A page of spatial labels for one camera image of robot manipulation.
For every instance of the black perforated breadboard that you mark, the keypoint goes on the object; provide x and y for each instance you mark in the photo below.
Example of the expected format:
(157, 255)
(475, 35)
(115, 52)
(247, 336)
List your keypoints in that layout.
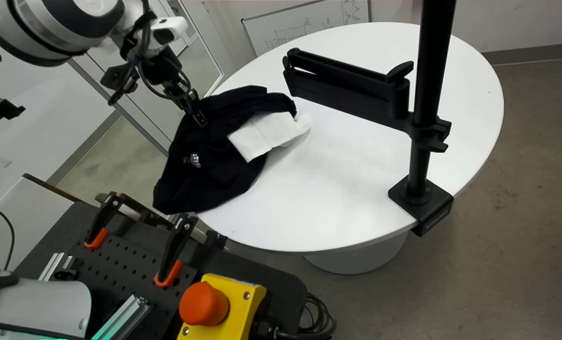
(130, 264)

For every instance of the white towel with blue stripes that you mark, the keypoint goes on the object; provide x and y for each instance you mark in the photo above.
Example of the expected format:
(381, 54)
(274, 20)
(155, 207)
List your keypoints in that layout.
(264, 134)

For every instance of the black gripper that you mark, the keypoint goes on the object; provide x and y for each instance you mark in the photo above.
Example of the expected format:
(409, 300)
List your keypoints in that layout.
(159, 66)

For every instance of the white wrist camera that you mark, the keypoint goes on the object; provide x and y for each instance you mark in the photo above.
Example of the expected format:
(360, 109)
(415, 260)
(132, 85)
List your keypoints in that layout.
(168, 28)

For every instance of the silver aluminium extrusion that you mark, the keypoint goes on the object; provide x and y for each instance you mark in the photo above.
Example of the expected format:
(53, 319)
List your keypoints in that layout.
(55, 264)

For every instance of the green tinted aluminium extrusion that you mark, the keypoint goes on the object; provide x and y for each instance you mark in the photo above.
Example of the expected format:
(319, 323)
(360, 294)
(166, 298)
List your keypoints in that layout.
(123, 317)

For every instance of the yellow emergency stop box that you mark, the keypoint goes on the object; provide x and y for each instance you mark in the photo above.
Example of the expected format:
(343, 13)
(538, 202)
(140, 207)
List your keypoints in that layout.
(226, 307)

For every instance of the black towel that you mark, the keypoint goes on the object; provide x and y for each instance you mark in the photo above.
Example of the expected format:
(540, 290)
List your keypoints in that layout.
(215, 160)

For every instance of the black vertical pole with clamp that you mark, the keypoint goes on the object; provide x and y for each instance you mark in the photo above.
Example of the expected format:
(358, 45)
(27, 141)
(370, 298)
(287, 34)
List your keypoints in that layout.
(432, 49)

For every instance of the black horizontal rod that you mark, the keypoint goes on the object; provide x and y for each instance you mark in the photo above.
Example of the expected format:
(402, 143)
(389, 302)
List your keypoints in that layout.
(349, 85)

